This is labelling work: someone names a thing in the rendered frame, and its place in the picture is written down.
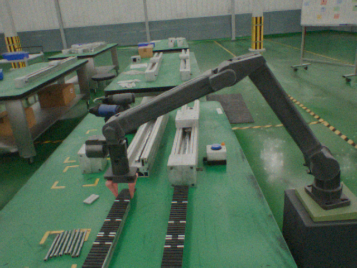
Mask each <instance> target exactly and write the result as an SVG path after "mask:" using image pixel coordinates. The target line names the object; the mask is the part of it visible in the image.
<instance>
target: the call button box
mask: <svg viewBox="0 0 357 268"><path fill-rule="evenodd" d="M211 146H212V145H206V155H207V157H203V161H207V165H226V148H225V145H224V146H222V145H221V148H219V149H212V148H211Z"/></svg>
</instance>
